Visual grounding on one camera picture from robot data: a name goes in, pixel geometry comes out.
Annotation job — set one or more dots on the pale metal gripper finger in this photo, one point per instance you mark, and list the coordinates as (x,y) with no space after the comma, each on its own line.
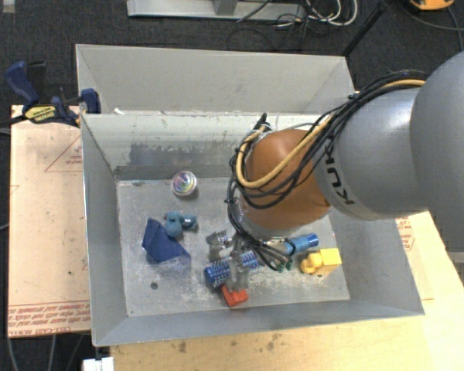
(217,241)
(238,271)

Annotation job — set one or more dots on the blue spiky roller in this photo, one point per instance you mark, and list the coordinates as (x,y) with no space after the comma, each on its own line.
(217,273)

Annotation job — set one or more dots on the red block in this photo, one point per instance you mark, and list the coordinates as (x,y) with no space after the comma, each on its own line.
(236,297)

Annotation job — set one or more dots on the teal toy animal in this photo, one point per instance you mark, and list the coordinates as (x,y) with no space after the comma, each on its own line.
(175,224)

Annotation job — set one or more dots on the dark blue triangular wedge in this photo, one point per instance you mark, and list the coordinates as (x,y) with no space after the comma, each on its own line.
(160,244)

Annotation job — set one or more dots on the blue cylinder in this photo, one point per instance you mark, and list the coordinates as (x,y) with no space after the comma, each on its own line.
(304,242)

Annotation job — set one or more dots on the yellow toy block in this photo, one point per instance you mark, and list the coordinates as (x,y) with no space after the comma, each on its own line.
(320,261)

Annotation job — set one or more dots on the grey metal bin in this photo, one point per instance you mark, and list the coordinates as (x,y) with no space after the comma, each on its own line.
(178,87)

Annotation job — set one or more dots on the brown cardboard board red print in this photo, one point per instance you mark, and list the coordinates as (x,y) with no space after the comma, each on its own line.
(46,222)

